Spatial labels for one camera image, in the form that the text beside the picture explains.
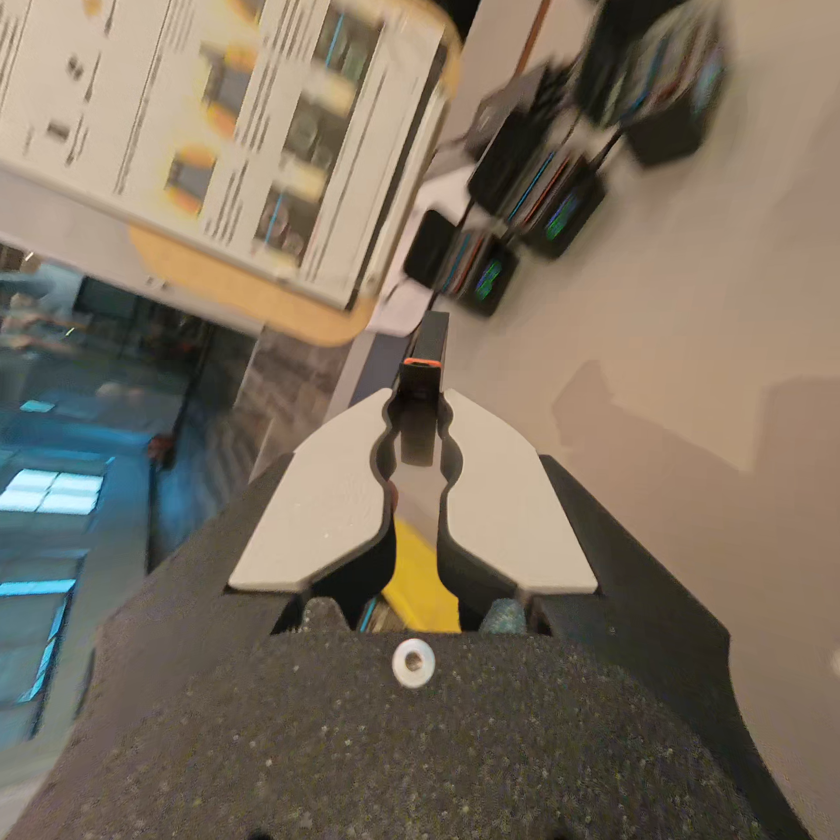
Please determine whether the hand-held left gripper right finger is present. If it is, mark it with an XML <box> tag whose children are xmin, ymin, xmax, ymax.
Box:
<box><xmin>436</xmin><ymin>390</ymin><xmax>601</xmax><ymax>599</ymax></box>

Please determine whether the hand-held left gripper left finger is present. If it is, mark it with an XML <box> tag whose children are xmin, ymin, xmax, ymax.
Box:
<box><xmin>229</xmin><ymin>388</ymin><xmax>399</xmax><ymax>595</ymax></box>

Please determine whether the yellow plastic bin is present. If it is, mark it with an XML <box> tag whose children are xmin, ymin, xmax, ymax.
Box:
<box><xmin>381</xmin><ymin>519</ymin><xmax>463</xmax><ymax>634</ymax></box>

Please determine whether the red-edged black battery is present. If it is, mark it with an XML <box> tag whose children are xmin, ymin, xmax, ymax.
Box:
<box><xmin>398</xmin><ymin>309</ymin><xmax>454</xmax><ymax>469</ymax></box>

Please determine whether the black usb hub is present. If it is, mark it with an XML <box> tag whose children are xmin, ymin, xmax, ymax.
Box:
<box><xmin>462</xmin><ymin>66</ymin><xmax>552</xmax><ymax>145</ymax></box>

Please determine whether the white stand base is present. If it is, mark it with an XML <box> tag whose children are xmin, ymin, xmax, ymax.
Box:
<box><xmin>348</xmin><ymin>283</ymin><xmax>434</xmax><ymax>337</ymax></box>

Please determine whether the large glass window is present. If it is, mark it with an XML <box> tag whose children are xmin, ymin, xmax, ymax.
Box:
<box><xmin>0</xmin><ymin>434</ymin><xmax>119</xmax><ymax>710</ymax></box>

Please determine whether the instruction board on stand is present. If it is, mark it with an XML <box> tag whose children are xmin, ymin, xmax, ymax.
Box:
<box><xmin>0</xmin><ymin>0</ymin><xmax>441</xmax><ymax>309</ymax></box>

